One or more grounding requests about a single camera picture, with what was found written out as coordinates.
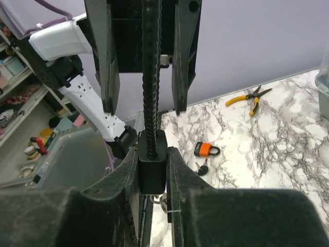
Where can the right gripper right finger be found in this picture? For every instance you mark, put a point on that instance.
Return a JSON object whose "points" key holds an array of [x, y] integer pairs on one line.
{"points": [[201, 215]]}

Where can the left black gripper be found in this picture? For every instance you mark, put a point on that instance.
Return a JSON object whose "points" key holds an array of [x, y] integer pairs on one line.
{"points": [[119, 32]]}

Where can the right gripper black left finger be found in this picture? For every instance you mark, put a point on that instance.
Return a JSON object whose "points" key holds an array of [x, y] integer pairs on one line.
{"points": [[105, 214]]}

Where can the small silver keys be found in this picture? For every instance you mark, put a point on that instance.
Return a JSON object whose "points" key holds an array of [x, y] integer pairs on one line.
{"points": [[160, 200]]}

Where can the small black keys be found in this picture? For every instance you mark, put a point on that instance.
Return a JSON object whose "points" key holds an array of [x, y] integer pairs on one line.
{"points": [[203, 169]]}

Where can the orange padlock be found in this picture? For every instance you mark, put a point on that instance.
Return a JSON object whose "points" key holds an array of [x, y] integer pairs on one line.
{"points": [[203, 149]]}

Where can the clear green plastic storage box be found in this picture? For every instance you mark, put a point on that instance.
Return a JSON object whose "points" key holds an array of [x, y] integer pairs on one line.
{"points": [[321, 82]]}

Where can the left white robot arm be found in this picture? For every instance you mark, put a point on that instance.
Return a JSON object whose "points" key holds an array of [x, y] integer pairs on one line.
{"points": [[82, 57]]}

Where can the cluttered storage shelf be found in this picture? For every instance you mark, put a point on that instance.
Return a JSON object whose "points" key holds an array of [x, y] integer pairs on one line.
{"points": [[28, 108]]}

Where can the yellow handled pliers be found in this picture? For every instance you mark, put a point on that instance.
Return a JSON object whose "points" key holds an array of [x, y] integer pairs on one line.
{"points": [[255, 96]]}

